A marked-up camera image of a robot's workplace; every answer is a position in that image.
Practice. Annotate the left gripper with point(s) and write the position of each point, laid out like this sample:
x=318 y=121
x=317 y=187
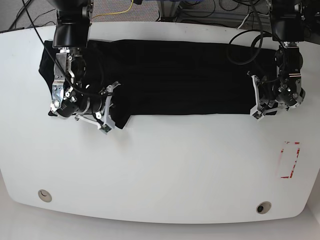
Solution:
x=270 y=91

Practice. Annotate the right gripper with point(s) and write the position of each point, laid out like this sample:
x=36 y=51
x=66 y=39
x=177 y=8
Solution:
x=91 y=105

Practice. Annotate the black t-shirt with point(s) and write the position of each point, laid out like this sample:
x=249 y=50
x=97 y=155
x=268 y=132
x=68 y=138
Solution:
x=172 y=77

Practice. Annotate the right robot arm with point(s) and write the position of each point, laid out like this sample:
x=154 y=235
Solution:
x=78 y=82

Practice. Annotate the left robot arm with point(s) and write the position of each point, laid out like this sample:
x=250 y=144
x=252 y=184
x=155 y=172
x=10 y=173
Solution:
x=286 y=24

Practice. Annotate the red tape rectangle marking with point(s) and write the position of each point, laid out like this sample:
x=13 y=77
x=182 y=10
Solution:
x=289 y=156

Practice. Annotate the left table grommet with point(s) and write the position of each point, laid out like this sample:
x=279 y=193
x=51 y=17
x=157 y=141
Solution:
x=45 y=196

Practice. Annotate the table grommet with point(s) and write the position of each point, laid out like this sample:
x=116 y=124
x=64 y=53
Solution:
x=263 y=207
x=45 y=196

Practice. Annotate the right table grommet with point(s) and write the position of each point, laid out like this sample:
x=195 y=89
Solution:
x=263 y=207

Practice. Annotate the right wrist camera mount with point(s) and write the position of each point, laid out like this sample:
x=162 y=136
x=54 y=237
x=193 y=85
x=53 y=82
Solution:
x=102 y=121

